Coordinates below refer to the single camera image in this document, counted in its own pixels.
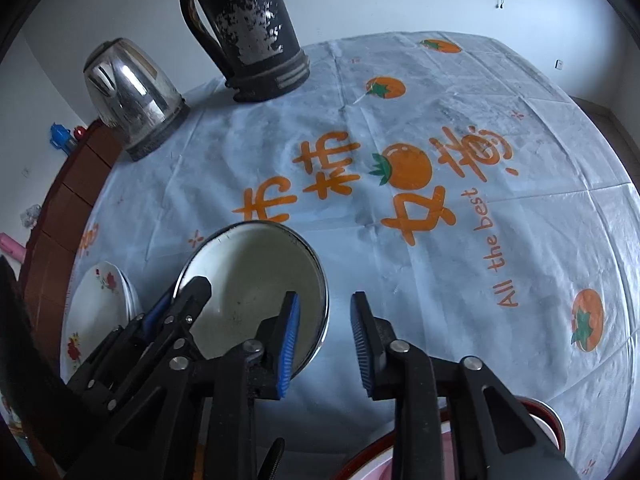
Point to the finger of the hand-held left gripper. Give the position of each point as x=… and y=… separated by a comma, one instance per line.
x=155, y=316
x=195, y=300

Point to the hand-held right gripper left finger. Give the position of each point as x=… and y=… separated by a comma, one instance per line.
x=289, y=345

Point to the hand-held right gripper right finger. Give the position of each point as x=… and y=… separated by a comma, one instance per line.
x=360, y=345

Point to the white enamel bowl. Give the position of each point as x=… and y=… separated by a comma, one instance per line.
x=250, y=280

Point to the white plate with red flowers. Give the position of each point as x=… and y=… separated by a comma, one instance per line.
x=95, y=300

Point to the pink thermos flask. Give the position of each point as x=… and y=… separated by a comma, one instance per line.
x=11, y=247

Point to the pale blue orange-print tablecloth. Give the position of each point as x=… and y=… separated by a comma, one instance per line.
x=450, y=260

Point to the brown wooden cabinet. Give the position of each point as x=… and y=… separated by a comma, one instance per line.
x=65, y=210

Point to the clear plastic bag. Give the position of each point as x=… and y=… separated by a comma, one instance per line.
x=30, y=216

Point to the small red apple-shaped ornament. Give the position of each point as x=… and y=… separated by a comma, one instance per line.
x=79, y=133

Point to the blue thermos flask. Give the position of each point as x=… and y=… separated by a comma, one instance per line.
x=60, y=137

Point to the stainless steel electric kettle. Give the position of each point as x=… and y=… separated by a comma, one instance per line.
x=130, y=105

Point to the red plastic cup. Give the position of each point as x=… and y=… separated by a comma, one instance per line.
x=559, y=435

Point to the worn black thermos jug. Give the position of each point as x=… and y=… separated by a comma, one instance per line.
x=250, y=25

